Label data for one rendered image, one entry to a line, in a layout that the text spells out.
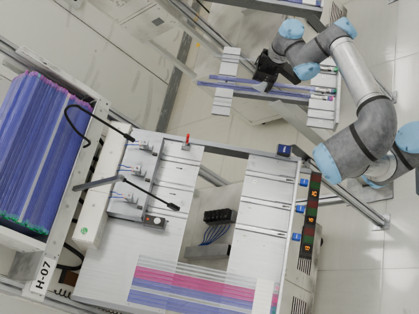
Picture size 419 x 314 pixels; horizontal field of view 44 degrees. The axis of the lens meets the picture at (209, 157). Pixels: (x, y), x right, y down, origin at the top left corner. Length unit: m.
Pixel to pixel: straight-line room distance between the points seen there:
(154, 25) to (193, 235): 1.09
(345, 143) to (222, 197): 1.11
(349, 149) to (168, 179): 0.85
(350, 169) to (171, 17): 1.54
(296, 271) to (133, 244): 0.88
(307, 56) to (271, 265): 0.74
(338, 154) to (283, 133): 1.90
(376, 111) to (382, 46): 1.85
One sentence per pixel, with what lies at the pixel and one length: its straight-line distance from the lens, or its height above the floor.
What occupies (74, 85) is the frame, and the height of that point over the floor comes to 1.49.
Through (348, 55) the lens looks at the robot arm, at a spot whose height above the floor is 1.15.
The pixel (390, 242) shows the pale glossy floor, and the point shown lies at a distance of 2.56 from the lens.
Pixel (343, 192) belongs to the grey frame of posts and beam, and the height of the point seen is 0.38.
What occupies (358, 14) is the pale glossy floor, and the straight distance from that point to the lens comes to 3.50.
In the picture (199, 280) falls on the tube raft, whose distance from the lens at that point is 1.86.
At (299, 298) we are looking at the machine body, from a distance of 2.50.
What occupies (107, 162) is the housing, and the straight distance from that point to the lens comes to 1.97.
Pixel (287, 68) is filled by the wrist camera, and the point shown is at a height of 1.05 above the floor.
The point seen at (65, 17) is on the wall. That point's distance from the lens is 3.97.
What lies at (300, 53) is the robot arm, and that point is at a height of 1.16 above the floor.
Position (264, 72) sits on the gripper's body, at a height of 1.10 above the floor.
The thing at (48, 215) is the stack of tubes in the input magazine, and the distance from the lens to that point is 1.80.
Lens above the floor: 2.15
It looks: 36 degrees down
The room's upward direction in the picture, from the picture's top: 56 degrees counter-clockwise
